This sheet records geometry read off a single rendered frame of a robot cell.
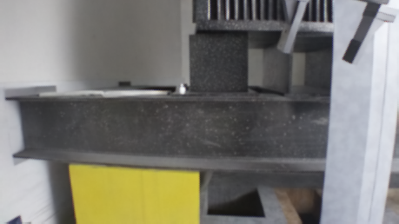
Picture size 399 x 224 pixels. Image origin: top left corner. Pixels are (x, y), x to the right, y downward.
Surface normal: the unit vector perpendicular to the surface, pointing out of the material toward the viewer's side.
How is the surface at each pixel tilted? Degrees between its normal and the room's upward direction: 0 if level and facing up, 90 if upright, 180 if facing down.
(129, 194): 90
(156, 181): 90
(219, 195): 90
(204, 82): 90
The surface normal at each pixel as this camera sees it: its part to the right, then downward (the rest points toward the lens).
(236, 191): -0.12, 0.11
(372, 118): 0.11, 0.11
